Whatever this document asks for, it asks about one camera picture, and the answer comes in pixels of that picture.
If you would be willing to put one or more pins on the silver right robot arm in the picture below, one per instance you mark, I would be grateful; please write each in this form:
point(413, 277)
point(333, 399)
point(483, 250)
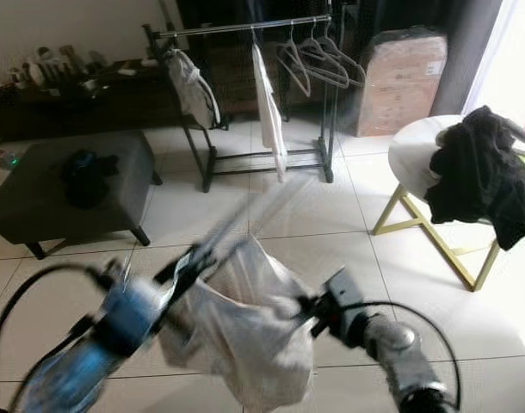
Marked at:
point(404, 353)

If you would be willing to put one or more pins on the grey power box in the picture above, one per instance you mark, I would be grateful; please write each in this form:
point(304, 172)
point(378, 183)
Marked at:
point(10, 159)

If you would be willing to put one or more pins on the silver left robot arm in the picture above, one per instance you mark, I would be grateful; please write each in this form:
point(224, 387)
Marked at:
point(77, 379)

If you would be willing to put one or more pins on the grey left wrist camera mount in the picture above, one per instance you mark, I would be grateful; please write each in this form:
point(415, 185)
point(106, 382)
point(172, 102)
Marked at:
point(138, 310)

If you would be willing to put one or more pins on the grey slim object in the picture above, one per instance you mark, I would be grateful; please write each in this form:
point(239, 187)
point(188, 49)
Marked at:
point(522, 133)

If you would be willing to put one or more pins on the plain black garment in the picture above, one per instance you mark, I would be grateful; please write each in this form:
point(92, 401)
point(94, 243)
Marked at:
point(478, 176)

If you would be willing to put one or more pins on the black shirt with blue print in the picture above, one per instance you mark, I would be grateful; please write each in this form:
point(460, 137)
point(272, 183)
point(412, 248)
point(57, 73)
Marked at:
point(89, 179)

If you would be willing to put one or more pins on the short white hung shirt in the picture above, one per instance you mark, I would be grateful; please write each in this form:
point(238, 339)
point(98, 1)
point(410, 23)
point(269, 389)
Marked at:
point(194, 95)

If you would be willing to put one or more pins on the black clothes rack silver rod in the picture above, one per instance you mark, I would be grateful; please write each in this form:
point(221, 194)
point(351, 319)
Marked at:
point(245, 27)

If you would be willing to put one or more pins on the long white hung shirt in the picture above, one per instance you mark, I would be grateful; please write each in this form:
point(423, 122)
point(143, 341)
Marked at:
point(269, 112)

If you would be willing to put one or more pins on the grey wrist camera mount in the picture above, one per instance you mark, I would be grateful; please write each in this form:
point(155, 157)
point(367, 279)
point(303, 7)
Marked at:
point(138, 310)
point(347, 297)

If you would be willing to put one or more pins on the white sheer curtain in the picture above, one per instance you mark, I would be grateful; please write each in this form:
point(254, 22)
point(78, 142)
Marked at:
point(516, 60)

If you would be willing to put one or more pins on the round white table gold legs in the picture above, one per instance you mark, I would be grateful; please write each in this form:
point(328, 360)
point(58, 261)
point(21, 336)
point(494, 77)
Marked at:
point(409, 159)

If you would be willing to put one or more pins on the dark grey curtain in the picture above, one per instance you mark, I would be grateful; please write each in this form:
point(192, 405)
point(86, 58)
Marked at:
point(469, 52)

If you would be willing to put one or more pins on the dark grey ottoman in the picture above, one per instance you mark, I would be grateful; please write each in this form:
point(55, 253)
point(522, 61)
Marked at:
point(30, 198)

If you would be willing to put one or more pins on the white garment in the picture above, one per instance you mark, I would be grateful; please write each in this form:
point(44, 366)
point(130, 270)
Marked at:
point(245, 344)

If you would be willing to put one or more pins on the wrapped brown cardboard box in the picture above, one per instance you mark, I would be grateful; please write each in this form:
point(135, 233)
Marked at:
point(400, 86)

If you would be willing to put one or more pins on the dark wooden cabinet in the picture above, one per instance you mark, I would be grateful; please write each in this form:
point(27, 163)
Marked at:
point(82, 107)

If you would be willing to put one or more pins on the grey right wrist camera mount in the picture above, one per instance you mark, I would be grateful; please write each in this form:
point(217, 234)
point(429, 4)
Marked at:
point(347, 297)

